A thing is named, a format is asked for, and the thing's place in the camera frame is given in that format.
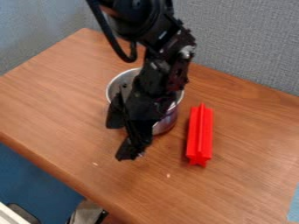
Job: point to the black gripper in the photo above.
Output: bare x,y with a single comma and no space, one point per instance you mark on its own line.
150,98

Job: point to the stainless steel pot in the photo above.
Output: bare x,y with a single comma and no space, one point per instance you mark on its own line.
126,79

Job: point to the red plastic block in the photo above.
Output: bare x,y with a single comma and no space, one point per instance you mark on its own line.
199,141

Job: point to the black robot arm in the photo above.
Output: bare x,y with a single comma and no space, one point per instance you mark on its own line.
132,23

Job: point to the grey black object below table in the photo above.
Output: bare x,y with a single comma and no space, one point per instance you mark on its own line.
88,213

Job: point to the black white object bottom left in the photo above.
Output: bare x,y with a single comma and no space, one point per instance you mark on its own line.
12,214

